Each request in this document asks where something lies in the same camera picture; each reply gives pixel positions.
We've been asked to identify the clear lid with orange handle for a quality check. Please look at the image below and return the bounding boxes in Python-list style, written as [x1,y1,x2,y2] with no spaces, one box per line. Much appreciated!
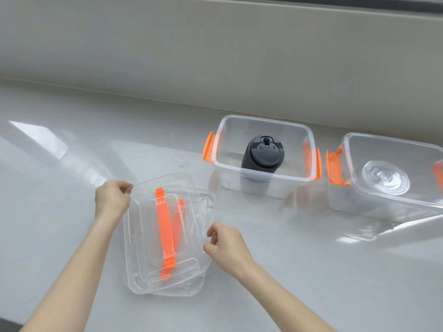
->
[129,172,209,297]
[123,180,216,295]

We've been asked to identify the clear box with orange latches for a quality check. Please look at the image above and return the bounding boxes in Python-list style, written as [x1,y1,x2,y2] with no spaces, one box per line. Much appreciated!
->
[202,115,323,200]
[325,133,443,224]

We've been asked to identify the person's left forearm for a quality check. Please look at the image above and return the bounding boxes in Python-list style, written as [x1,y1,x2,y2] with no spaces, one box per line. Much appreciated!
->
[19,213,128,332]

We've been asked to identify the person's right forearm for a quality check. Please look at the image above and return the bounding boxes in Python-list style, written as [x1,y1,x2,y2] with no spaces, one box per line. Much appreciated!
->
[227,262,338,332]

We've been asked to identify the black tumbler with lid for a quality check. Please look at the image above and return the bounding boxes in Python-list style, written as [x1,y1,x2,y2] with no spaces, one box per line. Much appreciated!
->
[241,135,285,184]

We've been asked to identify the person's right hand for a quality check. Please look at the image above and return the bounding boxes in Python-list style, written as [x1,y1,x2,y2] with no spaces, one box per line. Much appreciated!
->
[203,222,257,279]

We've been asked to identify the clear round glass jar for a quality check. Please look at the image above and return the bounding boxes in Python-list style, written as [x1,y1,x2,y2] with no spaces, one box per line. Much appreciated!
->
[361,160,411,197]

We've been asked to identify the person's left hand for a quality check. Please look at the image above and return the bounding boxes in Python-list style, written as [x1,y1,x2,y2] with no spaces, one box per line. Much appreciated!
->
[94,180,134,222]

